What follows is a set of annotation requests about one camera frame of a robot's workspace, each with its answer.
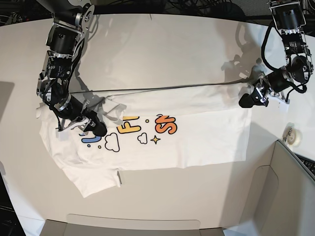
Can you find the grey cardboard box bottom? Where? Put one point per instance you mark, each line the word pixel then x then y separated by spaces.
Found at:
pixel 82 225

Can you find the grey cardboard box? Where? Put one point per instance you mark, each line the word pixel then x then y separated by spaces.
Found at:
pixel 286 204
pixel 82 225

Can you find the clear tape roll dispenser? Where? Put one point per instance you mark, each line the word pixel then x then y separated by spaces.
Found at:
pixel 292 136

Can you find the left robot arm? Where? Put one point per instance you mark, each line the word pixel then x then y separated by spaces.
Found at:
pixel 288 21

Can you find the white printed t-shirt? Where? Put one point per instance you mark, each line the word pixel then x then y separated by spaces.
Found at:
pixel 158 129

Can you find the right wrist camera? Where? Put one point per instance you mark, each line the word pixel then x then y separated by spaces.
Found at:
pixel 62 135

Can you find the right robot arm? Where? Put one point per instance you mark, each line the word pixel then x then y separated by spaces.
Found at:
pixel 66 39

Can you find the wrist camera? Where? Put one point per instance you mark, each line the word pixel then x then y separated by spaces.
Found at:
pixel 284 106
pixel 62 135

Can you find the black keyboard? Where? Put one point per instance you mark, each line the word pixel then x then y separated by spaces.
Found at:
pixel 307 164

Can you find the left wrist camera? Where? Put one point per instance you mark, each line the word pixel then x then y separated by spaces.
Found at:
pixel 284 106

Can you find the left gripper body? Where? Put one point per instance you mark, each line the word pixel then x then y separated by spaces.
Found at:
pixel 263 89

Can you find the grey cardboard box right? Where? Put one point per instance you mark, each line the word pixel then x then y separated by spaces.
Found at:
pixel 286 204

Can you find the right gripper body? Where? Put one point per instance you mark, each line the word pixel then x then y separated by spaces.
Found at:
pixel 72 113

